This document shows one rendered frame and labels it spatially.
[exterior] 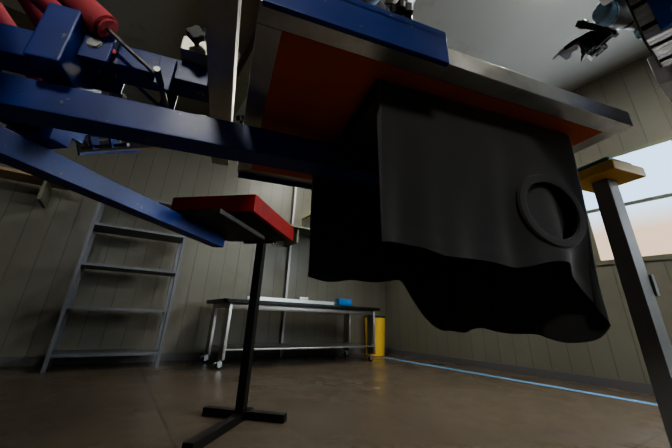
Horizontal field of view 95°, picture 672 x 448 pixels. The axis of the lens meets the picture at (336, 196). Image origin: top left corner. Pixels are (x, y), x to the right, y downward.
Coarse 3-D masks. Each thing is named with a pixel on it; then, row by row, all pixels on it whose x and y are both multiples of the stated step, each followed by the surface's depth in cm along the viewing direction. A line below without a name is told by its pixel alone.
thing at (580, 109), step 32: (256, 32) 47; (320, 32) 47; (256, 64) 53; (416, 64) 52; (480, 64) 55; (256, 96) 61; (512, 96) 58; (544, 96) 58; (576, 96) 62; (608, 128) 67
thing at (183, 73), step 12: (120, 48) 61; (132, 48) 61; (120, 60) 60; (132, 60) 61; (144, 60) 61; (156, 60) 62; (180, 60) 64; (120, 72) 61; (132, 72) 61; (144, 72) 61; (180, 72) 63; (192, 72) 64; (204, 72) 65; (132, 84) 64; (144, 84) 64; (180, 84) 64; (192, 84) 64; (204, 84) 64; (180, 96) 68; (192, 96) 67; (204, 96) 67
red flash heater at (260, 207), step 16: (176, 208) 157; (192, 208) 155; (208, 208) 153; (224, 208) 151; (240, 208) 150; (256, 208) 151; (256, 224) 168; (272, 224) 170; (288, 224) 196; (240, 240) 205; (256, 240) 204; (272, 240) 202; (288, 240) 202
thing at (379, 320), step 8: (376, 320) 521; (384, 320) 530; (376, 328) 517; (384, 328) 526; (376, 336) 513; (384, 336) 522; (376, 344) 509; (384, 344) 519; (376, 352) 505; (384, 352) 516
